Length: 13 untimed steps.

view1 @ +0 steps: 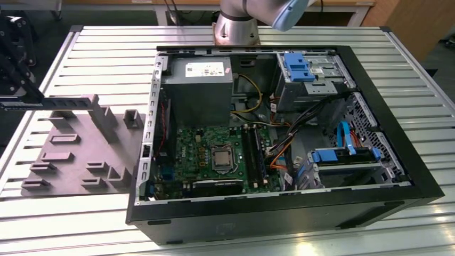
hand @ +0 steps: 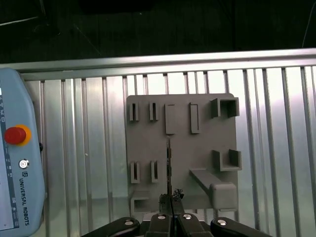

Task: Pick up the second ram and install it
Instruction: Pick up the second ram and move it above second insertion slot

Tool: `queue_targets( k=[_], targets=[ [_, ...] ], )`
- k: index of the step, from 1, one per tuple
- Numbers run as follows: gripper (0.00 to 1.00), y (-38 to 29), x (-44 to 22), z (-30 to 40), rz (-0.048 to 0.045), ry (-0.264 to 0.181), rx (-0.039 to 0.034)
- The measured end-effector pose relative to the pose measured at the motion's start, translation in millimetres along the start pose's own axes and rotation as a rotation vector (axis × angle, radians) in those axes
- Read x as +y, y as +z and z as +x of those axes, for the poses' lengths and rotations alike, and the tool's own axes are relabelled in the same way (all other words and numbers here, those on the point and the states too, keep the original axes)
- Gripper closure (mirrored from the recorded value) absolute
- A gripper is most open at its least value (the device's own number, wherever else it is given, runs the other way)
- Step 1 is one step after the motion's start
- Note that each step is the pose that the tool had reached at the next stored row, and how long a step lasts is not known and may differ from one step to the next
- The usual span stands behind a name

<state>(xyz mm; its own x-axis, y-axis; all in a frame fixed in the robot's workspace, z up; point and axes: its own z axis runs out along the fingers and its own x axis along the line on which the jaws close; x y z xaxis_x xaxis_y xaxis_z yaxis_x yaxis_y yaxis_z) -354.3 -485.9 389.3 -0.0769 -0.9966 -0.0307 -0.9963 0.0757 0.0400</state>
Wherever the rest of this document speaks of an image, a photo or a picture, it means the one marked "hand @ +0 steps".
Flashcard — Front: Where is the pale blue teach pendant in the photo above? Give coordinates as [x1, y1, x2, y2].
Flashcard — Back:
[0, 68, 47, 230]

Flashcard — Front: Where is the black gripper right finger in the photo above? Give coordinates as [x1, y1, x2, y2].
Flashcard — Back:
[172, 189, 269, 237]

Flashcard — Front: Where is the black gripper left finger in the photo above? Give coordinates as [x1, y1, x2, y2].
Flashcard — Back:
[81, 194, 173, 237]

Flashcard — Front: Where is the grey parts rack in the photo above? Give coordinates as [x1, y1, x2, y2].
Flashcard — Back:
[125, 93, 240, 223]

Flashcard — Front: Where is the blue RAM stick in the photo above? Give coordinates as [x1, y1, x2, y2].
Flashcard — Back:
[165, 136, 173, 198]

